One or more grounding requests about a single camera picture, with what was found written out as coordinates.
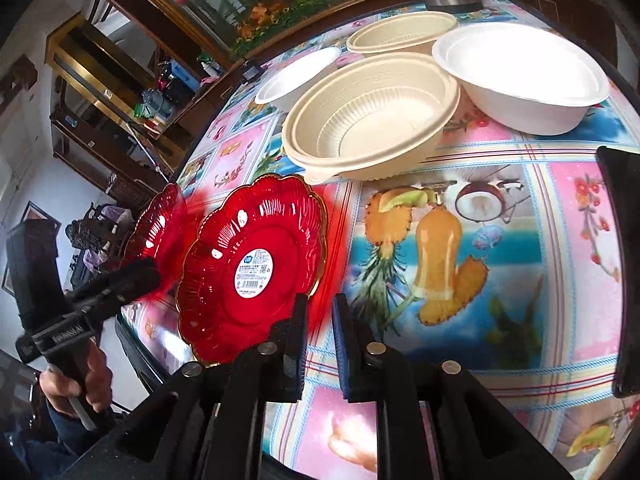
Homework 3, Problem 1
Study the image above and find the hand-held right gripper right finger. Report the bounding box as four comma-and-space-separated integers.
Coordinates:
334, 292, 576, 480

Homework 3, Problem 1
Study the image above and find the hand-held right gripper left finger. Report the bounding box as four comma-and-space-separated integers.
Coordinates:
80, 294, 309, 480

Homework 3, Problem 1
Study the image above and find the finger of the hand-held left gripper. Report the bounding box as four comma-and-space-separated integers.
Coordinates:
65, 257, 162, 317

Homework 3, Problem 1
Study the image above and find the red scalloped plate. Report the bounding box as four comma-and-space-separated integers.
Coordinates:
122, 182, 189, 272

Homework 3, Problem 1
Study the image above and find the red plate with white label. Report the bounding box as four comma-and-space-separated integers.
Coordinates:
176, 174, 328, 366

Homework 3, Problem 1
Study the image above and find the large beige ribbed bowl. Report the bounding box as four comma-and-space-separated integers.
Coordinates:
281, 52, 462, 186

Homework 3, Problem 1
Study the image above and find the small white paper bowl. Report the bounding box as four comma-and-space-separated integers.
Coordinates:
254, 47, 343, 112

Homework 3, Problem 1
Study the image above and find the large white paper bowl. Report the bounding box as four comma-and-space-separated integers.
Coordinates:
431, 22, 612, 136

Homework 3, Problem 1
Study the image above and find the person's left hand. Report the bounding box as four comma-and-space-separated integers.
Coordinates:
40, 342, 116, 417

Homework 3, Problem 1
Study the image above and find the dark carved wooden chair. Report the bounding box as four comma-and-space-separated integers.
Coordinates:
67, 202, 136, 266

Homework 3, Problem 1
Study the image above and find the fruit print tablecloth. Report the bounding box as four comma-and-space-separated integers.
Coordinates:
115, 0, 640, 476

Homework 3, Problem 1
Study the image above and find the wooden shelf unit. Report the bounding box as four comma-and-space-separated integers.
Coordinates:
45, 15, 201, 196

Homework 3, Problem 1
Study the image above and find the blue box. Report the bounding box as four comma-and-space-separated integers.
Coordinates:
167, 60, 201, 88

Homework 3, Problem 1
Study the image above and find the black glossy device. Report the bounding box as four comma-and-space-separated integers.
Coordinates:
595, 145, 640, 400

